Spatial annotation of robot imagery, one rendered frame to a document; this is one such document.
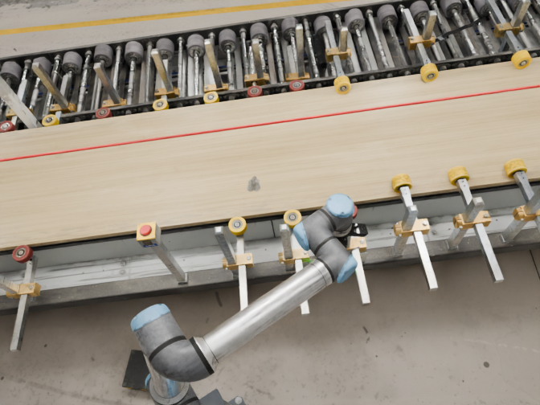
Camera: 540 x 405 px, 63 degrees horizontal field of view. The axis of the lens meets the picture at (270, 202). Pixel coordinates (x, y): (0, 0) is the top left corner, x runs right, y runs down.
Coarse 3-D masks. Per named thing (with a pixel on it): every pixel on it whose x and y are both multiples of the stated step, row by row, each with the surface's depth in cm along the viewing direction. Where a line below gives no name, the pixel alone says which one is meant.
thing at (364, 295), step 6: (354, 252) 189; (360, 258) 187; (360, 264) 186; (360, 270) 185; (360, 276) 183; (360, 282) 182; (360, 288) 181; (366, 288) 180; (360, 294) 181; (366, 294) 179; (366, 300) 178
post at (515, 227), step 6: (534, 198) 171; (528, 204) 176; (534, 204) 171; (528, 210) 176; (534, 210) 175; (516, 222) 187; (522, 222) 184; (510, 228) 192; (516, 228) 189; (504, 234) 199; (510, 234) 194; (516, 234) 194; (504, 240) 200
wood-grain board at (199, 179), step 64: (512, 64) 228; (64, 128) 237; (128, 128) 232; (192, 128) 228; (256, 128) 224; (320, 128) 220; (384, 128) 216; (448, 128) 212; (512, 128) 208; (0, 192) 219; (64, 192) 215; (128, 192) 212; (192, 192) 208; (256, 192) 204; (320, 192) 201; (384, 192) 198
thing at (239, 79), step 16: (496, 0) 278; (400, 16) 281; (432, 32) 269; (352, 48) 269; (368, 48) 267; (384, 48) 266; (112, 64) 283; (144, 64) 280; (192, 64) 275; (208, 64) 274; (240, 64) 271; (272, 64) 268; (288, 64) 267; (112, 80) 275; (144, 80) 272; (160, 80) 271; (192, 80) 268; (208, 80) 267; (240, 80) 264; (272, 80) 262
